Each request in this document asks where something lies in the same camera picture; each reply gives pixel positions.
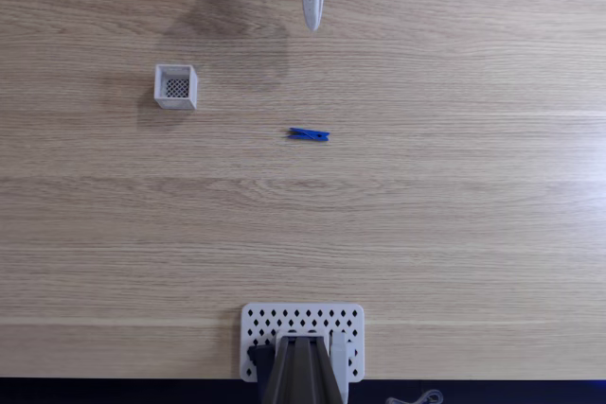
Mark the white perforated mounting plate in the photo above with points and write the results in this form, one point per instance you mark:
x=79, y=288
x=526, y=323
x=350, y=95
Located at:
x=303, y=316

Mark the black block on plate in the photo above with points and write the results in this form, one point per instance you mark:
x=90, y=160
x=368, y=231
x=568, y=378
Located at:
x=259, y=357

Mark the blue clothes peg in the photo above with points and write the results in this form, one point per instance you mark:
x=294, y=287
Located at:
x=308, y=135

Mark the white stand bracket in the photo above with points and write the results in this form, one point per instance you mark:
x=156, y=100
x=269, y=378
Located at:
x=339, y=352

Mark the small white lattice crate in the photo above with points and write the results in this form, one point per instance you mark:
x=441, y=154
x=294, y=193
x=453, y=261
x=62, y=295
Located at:
x=175, y=87

